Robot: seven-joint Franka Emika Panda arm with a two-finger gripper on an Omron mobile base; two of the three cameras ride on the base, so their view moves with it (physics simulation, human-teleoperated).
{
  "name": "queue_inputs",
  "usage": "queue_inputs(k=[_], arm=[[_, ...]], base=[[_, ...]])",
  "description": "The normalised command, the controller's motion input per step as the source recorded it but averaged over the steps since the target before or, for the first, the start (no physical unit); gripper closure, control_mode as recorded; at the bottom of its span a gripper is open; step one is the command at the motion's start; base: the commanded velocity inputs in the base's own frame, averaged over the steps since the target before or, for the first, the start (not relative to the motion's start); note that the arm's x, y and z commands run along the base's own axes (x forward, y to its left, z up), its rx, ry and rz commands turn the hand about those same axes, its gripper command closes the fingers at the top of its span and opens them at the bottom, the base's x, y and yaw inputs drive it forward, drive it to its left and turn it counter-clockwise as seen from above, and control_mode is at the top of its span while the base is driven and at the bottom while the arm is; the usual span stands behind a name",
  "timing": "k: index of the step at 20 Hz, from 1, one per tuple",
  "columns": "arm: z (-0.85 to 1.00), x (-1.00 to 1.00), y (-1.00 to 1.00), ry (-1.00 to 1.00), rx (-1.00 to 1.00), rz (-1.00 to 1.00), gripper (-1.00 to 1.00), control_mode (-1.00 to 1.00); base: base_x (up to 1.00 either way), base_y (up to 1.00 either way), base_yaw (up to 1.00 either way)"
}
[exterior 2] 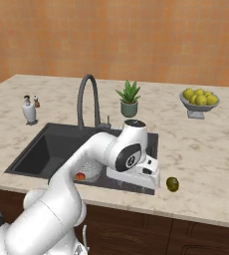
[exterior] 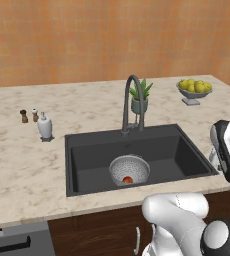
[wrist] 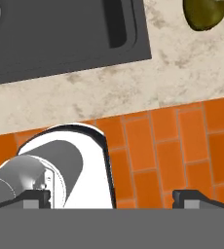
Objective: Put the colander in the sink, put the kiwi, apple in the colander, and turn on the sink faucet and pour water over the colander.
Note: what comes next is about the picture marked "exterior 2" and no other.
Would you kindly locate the yellow lemon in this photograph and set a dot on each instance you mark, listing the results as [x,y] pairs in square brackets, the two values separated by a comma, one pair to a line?
[193,99]
[201,100]
[199,91]
[187,93]
[213,99]
[208,93]

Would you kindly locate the dark grey arched faucet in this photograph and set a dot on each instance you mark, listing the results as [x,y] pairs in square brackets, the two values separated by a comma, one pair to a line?
[81,99]

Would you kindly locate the small brown shaker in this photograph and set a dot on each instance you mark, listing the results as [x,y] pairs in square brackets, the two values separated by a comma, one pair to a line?
[37,102]

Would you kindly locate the grey fruit bowl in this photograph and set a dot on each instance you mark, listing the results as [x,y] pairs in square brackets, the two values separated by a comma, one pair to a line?
[196,109]

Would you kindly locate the white colander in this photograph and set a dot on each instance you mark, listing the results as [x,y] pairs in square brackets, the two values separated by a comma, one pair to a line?
[92,169]

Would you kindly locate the green plant in grey pot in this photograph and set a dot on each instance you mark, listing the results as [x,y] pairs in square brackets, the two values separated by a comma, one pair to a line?
[129,99]

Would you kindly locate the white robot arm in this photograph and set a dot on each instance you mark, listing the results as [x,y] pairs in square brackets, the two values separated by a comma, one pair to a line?
[60,196]

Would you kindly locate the dark brown cupboard door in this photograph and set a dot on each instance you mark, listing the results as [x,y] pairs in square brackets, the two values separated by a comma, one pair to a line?
[126,234]
[206,239]

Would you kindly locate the red apple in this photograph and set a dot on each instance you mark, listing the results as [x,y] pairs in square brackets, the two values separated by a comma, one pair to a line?
[80,176]

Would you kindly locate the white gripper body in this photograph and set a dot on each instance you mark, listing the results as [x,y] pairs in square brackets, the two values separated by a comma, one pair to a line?
[129,178]

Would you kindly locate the dark grey sink basin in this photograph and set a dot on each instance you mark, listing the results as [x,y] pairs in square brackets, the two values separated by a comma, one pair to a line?
[50,151]

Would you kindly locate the green kiwi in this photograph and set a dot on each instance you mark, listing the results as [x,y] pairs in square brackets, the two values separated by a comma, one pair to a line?
[172,184]

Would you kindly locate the white soap dispenser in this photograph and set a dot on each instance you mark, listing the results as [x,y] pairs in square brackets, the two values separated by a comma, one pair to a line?
[29,112]

